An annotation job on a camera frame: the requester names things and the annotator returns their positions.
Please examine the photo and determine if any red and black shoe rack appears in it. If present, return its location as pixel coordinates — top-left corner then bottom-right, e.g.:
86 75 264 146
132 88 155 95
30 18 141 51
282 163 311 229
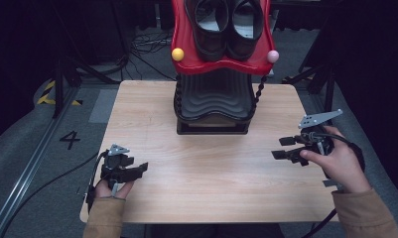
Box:
171 0 281 136

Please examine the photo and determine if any black metal stand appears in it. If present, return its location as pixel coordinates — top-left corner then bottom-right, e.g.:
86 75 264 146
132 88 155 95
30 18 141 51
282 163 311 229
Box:
51 0 123 119
281 16 337 115

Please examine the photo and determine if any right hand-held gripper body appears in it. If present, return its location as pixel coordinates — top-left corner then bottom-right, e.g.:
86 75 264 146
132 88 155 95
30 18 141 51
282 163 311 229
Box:
297 108 344 159

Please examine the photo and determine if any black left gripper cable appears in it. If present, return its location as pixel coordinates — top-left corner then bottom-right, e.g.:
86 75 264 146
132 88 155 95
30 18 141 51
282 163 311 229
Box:
85 150 109 212

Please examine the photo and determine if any person's right hand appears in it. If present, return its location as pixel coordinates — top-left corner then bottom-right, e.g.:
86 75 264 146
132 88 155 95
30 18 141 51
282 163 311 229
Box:
299 125 373 195

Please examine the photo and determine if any grey metal floor rail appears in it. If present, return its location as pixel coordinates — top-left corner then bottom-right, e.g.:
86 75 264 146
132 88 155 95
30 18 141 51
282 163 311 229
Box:
309 88 398 238
0 86 80 238

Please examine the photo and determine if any tangle of background cables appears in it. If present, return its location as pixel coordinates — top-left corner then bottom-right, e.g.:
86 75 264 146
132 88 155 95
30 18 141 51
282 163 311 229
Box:
129 29 176 81

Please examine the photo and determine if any person's left hand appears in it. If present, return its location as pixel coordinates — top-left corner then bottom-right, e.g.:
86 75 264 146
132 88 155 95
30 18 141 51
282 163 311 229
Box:
93 179 136 200

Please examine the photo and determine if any black floor cable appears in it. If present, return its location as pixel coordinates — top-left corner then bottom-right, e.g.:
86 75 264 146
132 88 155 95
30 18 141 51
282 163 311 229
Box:
0 152 100 238

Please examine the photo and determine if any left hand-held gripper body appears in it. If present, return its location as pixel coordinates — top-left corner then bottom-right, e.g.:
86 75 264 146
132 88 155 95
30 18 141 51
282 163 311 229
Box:
99 143 135 190

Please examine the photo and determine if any yellow black hazard tape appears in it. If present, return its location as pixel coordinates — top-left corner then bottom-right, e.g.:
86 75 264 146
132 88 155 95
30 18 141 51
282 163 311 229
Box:
36 80 84 107

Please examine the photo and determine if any black leather shoe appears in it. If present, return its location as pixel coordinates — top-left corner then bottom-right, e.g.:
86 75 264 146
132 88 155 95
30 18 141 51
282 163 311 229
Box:
184 0 233 62
225 0 266 62

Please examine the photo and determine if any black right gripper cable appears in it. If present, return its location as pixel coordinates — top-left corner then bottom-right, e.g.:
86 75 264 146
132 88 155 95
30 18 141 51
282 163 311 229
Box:
301 131 367 238

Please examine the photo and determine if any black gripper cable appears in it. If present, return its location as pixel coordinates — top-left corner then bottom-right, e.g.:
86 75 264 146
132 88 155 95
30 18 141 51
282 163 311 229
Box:
85 150 109 212
301 131 367 238

